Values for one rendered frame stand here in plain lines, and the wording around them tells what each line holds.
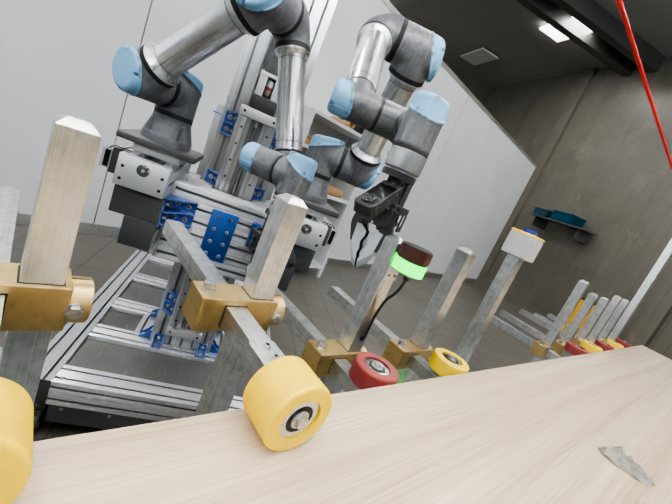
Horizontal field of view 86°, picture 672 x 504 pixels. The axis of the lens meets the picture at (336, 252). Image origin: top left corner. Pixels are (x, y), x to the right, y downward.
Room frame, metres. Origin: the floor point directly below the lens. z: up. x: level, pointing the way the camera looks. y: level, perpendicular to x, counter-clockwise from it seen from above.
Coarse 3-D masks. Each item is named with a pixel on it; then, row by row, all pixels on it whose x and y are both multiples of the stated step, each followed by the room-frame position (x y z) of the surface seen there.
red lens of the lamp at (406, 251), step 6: (402, 246) 0.63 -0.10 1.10; (408, 246) 0.62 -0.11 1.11; (402, 252) 0.62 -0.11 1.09; (408, 252) 0.61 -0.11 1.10; (414, 252) 0.61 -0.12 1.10; (420, 252) 0.61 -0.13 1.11; (408, 258) 0.61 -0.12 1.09; (414, 258) 0.61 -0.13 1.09; (420, 258) 0.61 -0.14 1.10; (426, 258) 0.61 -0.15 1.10; (420, 264) 0.61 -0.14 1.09; (426, 264) 0.62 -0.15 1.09
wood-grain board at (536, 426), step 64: (448, 384) 0.62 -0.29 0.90; (512, 384) 0.76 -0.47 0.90; (576, 384) 0.95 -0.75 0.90; (640, 384) 1.26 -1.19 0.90; (64, 448) 0.23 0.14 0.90; (128, 448) 0.25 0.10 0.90; (192, 448) 0.28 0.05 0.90; (256, 448) 0.31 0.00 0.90; (320, 448) 0.34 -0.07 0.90; (384, 448) 0.39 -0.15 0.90; (448, 448) 0.44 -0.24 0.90; (512, 448) 0.50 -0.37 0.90; (576, 448) 0.59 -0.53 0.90; (640, 448) 0.71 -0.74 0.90
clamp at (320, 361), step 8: (312, 344) 0.62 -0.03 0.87; (328, 344) 0.64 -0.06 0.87; (336, 344) 0.66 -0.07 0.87; (304, 352) 0.62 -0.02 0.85; (312, 352) 0.61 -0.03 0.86; (320, 352) 0.60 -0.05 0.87; (328, 352) 0.61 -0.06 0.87; (336, 352) 0.63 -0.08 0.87; (344, 352) 0.64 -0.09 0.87; (352, 352) 0.65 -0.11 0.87; (360, 352) 0.67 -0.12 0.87; (304, 360) 0.62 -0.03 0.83; (312, 360) 0.60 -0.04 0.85; (320, 360) 0.59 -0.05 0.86; (328, 360) 0.61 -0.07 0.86; (352, 360) 0.65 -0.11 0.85; (312, 368) 0.60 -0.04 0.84; (320, 368) 0.60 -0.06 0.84; (328, 368) 0.61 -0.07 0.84; (320, 376) 0.61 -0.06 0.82
